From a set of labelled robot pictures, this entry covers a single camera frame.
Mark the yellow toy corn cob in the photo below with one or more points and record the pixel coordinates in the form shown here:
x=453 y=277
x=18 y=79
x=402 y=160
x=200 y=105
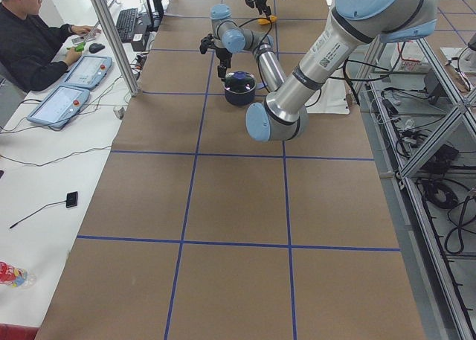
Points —
x=267 y=20

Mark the glass pot lid blue knob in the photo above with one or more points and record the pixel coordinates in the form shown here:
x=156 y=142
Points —
x=239 y=82

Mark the dark blue saucepan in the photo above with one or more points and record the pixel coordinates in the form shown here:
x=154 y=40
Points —
x=241 y=99

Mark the black keyboard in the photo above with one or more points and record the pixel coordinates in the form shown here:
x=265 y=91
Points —
x=125 y=24

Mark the black computer mouse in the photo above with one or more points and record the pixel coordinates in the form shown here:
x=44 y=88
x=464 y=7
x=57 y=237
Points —
x=96 y=47

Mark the upper blue teach pendant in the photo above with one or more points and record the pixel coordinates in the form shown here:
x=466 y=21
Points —
x=88 y=72

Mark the blue teach pendant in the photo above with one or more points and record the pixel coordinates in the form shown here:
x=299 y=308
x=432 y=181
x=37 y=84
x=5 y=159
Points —
x=60 y=105
x=88 y=72

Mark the lower blue teach pendant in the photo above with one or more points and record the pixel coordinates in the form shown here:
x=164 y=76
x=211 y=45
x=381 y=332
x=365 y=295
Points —
x=60 y=105

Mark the seated person in black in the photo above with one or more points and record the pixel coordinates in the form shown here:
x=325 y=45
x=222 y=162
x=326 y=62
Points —
x=29 y=45

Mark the small black device on table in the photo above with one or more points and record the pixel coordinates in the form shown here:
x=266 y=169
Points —
x=71 y=199

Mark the red label drink bottle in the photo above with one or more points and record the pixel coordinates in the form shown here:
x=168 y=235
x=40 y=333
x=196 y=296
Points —
x=15 y=277

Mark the white camera stand base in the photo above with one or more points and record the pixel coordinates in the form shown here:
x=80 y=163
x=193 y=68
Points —
x=328 y=103

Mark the aluminium frame post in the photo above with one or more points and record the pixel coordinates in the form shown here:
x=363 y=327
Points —
x=106 y=21

